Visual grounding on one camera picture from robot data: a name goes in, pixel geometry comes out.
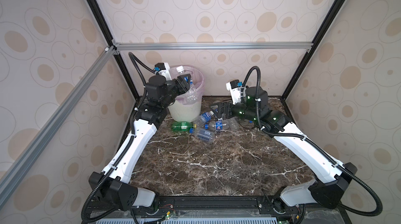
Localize blue label white cap bottle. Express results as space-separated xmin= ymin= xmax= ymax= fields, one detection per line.
xmin=176 ymin=66 xmax=201 ymax=105

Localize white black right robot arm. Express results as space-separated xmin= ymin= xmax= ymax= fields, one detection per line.
xmin=210 ymin=66 xmax=383 ymax=217

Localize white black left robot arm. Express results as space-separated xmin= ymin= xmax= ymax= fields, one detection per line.
xmin=81 ymin=52 xmax=191 ymax=224

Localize pink bin liner bag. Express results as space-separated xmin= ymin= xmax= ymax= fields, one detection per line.
xmin=170 ymin=65 xmax=204 ymax=105

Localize white ribbed waste bin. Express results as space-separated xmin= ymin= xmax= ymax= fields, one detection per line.
xmin=168 ymin=99 xmax=202 ymax=122

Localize green bottle near bin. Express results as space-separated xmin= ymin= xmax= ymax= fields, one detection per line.
xmin=171 ymin=121 xmax=197 ymax=132

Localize clear unlabelled crushed bottle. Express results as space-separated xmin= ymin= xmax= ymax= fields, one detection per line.
xmin=227 ymin=117 xmax=239 ymax=132

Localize Pepsi water bottle blue cap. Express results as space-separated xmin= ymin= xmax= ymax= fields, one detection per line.
xmin=204 ymin=120 xmax=229 ymax=131

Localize Pocari Sweat bottle lying sideways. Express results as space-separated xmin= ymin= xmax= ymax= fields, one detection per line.
xmin=193 ymin=111 xmax=214 ymax=127

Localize clear bottle barcode blue cap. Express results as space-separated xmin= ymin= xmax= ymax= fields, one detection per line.
xmin=189 ymin=128 xmax=215 ymax=143

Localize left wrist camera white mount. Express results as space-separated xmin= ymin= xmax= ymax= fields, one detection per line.
xmin=155 ymin=63 xmax=172 ymax=81

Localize aluminium rail left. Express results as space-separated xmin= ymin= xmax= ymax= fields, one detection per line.
xmin=1 ymin=46 xmax=116 ymax=208

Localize aluminium rail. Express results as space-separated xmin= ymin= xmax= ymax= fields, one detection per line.
xmin=115 ymin=42 xmax=313 ymax=51
xmin=1 ymin=46 xmax=116 ymax=208

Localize aluminium rail back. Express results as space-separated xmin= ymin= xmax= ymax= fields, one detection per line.
xmin=115 ymin=42 xmax=313 ymax=51

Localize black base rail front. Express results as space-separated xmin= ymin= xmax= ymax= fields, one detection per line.
xmin=82 ymin=195 xmax=352 ymax=224

